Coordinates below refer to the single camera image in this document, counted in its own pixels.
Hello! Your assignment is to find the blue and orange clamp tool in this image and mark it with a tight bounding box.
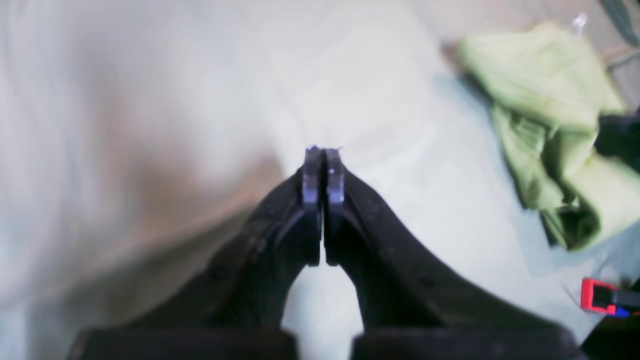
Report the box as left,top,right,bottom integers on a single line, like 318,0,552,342
580,278,640,319

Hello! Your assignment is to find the light green T-shirt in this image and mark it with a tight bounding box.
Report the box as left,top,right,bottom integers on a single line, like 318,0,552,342
457,22,639,252

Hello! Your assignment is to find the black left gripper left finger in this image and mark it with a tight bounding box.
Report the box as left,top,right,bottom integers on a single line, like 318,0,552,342
68,146,325,360

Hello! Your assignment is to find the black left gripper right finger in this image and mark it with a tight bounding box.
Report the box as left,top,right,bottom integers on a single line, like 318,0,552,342
324,149,586,360

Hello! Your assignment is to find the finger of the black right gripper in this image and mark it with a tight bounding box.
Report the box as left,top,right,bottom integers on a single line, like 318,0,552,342
594,112,640,173

